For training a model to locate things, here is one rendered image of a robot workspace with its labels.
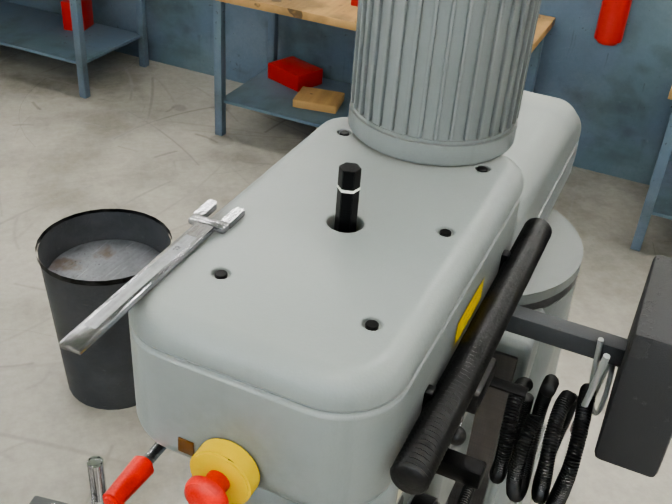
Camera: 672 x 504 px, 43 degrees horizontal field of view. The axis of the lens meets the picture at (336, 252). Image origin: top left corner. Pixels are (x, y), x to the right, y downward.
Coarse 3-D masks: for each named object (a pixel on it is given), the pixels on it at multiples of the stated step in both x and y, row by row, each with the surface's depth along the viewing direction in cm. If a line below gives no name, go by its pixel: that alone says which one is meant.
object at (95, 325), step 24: (192, 216) 82; (240, 216) 83; (192, 240) 78; (168, 264) 75; (120, 288) 71; (144, 288) 72; (96, 312) 68; (120, 312) 69; (72, 336) 66; (96, 336) 66
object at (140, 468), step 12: (156, 444) 83; (144, 456) 81; (156, 456) 82; (132, 468) 79; (144, 468) 80; (120, 480) 78; (132, 480) 78; (144, 480) 80; (108, 492) 77; (120, 492) 77; (132, 492) 78
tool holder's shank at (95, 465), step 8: (96, 456) 128; (88, 464) 126; (96, 464) 127; (88, 472) 127; (96, 472) 127; (104, 472) 128; (96, 480) 128; (104, 480) 129; (96, 488) 128; (104, 488) 129; (96, 496) 129
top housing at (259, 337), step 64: (320, 128) 102; (256, 192) 88; (320, 192) 88; (384, 192) 89; (448, 192) 90; (512, 192) 93; (192, 256) 77; (256, 256) 78; (320, 256) 79; (384, 256) 79; (448, 256) 80; (192, 320) 70; (256, 320) 70; (320, 320) 71; (384, 320) 71; (448, 320) 78; (192, 384) 71; (256, 384) 68; (320, 384) 66; (384, 384) 66; (256, 448) 72; (320, 448) 68; (384, 448) 70
